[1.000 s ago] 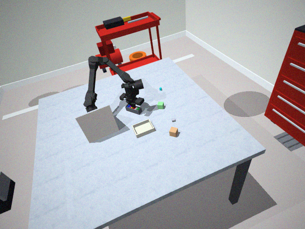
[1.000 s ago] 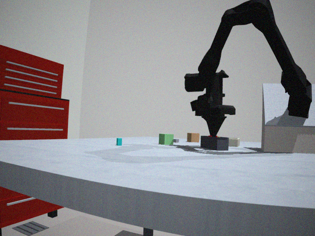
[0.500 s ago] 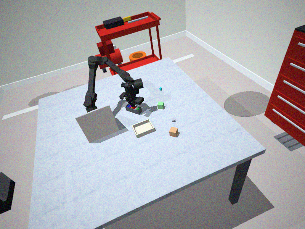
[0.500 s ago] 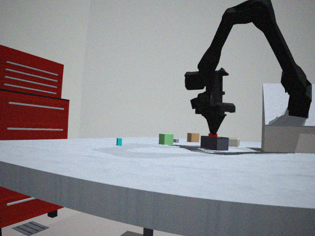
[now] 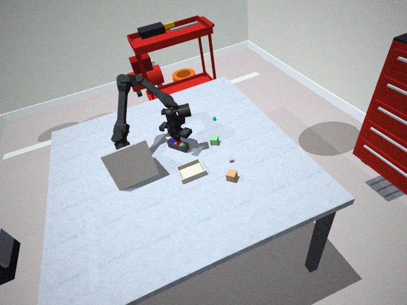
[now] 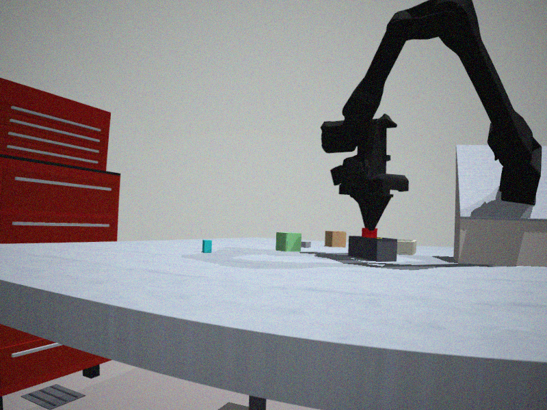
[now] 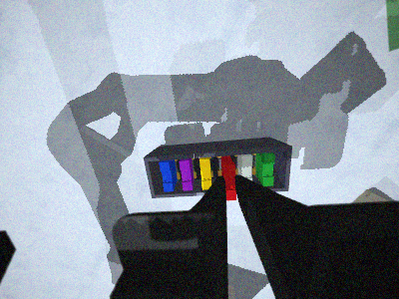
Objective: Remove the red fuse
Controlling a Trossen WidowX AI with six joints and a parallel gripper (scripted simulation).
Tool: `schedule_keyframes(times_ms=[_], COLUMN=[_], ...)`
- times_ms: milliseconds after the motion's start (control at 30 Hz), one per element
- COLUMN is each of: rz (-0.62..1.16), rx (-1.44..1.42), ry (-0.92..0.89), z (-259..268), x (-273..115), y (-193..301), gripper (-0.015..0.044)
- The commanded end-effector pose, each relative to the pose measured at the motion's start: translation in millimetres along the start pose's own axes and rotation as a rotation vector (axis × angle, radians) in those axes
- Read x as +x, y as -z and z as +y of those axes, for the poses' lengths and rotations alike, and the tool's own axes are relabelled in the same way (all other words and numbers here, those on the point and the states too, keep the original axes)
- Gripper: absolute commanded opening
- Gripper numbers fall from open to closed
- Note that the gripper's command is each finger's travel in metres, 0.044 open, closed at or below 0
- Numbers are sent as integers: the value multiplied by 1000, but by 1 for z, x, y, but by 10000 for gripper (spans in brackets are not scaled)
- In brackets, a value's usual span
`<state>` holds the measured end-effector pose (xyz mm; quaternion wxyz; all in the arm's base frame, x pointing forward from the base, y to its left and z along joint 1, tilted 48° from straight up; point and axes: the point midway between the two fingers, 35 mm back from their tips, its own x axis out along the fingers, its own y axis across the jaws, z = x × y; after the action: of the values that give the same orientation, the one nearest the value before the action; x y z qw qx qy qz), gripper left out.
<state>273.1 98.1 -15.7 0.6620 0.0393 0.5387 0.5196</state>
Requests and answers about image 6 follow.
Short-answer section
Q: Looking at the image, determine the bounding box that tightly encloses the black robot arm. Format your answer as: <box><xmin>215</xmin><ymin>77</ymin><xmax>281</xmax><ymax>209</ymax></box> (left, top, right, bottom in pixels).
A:
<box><xmin>321</xmin><ymin>0</ymin><xmax>542</xmax><ymax>205</ymax></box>

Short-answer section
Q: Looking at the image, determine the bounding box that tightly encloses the green cube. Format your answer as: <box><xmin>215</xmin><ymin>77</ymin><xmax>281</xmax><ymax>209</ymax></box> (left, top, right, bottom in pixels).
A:
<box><xmin>276</xmin><ymin>232</ymin><xmax>302</xmax><ymax>252</ymax></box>

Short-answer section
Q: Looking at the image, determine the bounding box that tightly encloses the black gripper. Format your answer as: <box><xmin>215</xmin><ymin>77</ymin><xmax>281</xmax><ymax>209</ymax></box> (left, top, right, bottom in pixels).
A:
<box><xmin>338</xmin><ymin>148</ymin><xmax>409</xmax><ymax>230</ymax></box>

